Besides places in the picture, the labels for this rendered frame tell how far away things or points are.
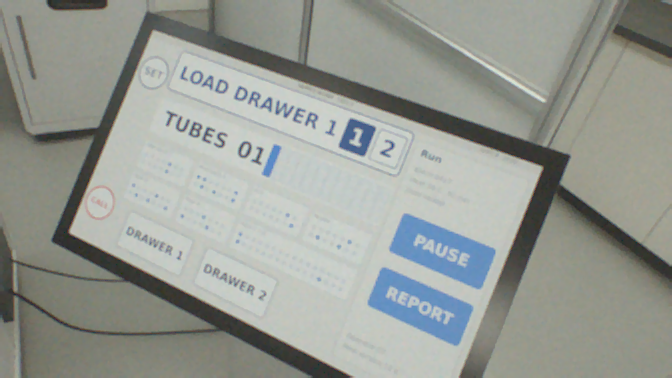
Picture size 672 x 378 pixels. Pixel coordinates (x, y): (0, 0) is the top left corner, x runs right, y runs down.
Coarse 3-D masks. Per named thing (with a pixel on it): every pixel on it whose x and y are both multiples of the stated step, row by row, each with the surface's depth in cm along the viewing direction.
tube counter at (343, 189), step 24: (240, 144) 55; (264, 144) 54; (240, 168) 54; (264, 168) 54; (288, 168) 53; (312, 168) 53; (336, 168) 52; (312, 192) 52; (336, 192) 52; (360, 192) 51; (384, 192) 50; (360, 216) 51
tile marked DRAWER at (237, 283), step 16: (208, 256) 54; (224, 256) 54; (208, 272) 54; (224, 272) 54; (240, 272) 53; (256, 272) 53; (208, 288) 54; (224, 288) 53; (240, 288) 53; (256, 288) 52; (272, 288) 52; (240, 304) 53; (256, 304) 52
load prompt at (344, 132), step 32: (192, 64) 57; (224, 64) 56; (192, 96) 57; (224, 96) 56; (256, 96) 55; (288, 96) 54; (288, 128) 54; (320, 128) 53; (352, 128) 52; (384, 128) 51; (352, 160) 52; (384, 160) 51
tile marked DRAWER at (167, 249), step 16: (128, 224) 57; (144, 224) 56; (160, 224) 56; (128, 240) 57; (144, 240) 56; (160, 240) 56; (176, 240) 55; (192, 240) 55; (144, 256) 56; (160, 256) 55; (176, 256) 55; (176, 272) 55
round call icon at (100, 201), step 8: (96, 184) 58; (88, 192) 58; (96, 192) 58; (104, 192) 58; (112, 192) 58; (120, 192) 58; (88, 200) 58; (96, 200) 58; (104, 200) 58; (112, 200) 58; (88, 208) 58; (96, 208) 58; (104, 208) 58; (112, 208) 58; (88, 216) 58; (96, 216) 58; (104, 216) 58; (104, 224) 58
